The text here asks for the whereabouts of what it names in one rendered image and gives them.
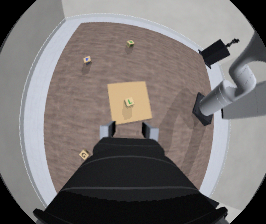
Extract tan flat mat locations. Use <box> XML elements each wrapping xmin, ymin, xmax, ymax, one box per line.
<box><xmin>107</xmin><ymin>81</ymin><xmax>152</xmax><ymax>124</ymax></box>

